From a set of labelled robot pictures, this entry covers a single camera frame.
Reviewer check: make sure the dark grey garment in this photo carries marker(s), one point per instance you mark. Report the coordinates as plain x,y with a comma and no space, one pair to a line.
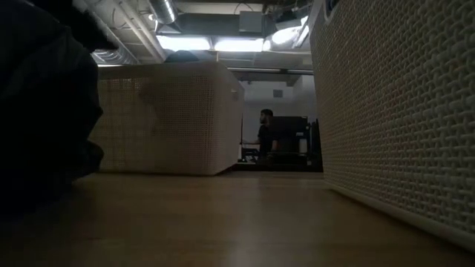
44,111

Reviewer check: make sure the person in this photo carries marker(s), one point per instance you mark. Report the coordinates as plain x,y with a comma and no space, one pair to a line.
265,137

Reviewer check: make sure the black office chair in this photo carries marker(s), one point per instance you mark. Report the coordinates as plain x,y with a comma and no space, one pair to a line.
293,137

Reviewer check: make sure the white plastic bin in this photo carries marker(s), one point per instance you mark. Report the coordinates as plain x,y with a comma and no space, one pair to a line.
167,118
401,111

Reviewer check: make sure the ceiling light panel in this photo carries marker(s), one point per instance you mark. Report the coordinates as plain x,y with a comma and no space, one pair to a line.
287,36
208,43

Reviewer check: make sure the grey ceiling box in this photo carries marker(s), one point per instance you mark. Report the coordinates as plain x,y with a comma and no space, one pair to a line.
251,22

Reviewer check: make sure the silver ventilation duct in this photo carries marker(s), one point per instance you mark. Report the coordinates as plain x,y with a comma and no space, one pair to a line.
163,11
111,56

